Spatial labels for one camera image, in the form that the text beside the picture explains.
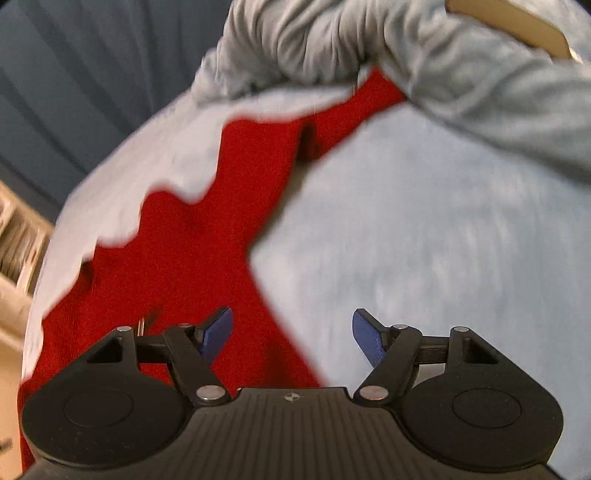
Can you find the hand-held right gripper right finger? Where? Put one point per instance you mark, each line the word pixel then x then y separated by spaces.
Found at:
pixel 369 339

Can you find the grey-blue crumpled cloth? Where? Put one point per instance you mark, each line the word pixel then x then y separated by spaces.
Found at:
pixel 323 41

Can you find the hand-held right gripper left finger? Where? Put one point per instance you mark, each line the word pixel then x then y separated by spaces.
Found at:
pixel 217 334

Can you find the tan wooden board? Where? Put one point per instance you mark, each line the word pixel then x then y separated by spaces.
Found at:
pixel 508 23

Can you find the red garment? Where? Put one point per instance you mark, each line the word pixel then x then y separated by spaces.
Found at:
pixel 184 258

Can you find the light blue blanket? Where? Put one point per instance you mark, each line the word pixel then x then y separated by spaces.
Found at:
pixel 415 230

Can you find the white shelf unit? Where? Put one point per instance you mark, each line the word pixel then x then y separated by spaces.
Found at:
pixel 21 235

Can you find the dark blue curtain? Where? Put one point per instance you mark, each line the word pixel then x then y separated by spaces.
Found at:
pixel 83 69

